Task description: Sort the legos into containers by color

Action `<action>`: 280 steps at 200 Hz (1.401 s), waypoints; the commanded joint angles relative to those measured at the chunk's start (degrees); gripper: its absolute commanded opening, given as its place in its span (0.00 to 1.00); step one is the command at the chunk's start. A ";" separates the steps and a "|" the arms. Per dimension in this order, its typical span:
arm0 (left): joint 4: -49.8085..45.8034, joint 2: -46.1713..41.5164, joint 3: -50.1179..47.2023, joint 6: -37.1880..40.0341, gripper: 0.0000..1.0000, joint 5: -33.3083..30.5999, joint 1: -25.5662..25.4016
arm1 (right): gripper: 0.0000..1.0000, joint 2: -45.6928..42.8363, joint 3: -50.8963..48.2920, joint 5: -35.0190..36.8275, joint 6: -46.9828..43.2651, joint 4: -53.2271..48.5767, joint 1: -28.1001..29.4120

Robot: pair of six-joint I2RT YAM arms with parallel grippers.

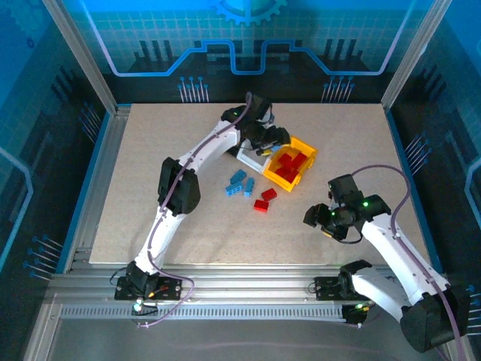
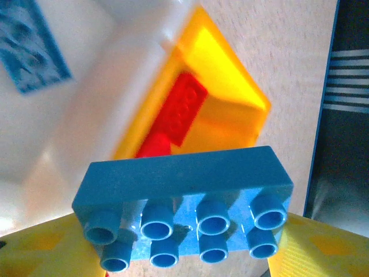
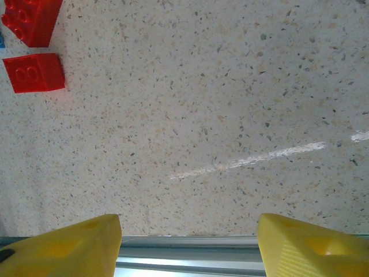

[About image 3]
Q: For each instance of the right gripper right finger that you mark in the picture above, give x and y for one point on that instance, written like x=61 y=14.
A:
x=311 y=254

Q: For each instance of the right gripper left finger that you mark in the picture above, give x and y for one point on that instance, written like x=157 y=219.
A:
x=63 y=254

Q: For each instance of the small red sloped lego brick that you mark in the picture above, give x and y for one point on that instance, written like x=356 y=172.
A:
x=34 y=72

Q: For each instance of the small red four-stud lego brick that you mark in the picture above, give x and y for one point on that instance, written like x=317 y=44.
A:
x=31 y=20

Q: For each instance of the aluminium table rail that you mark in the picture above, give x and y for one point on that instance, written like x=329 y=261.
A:
x=187 y=254

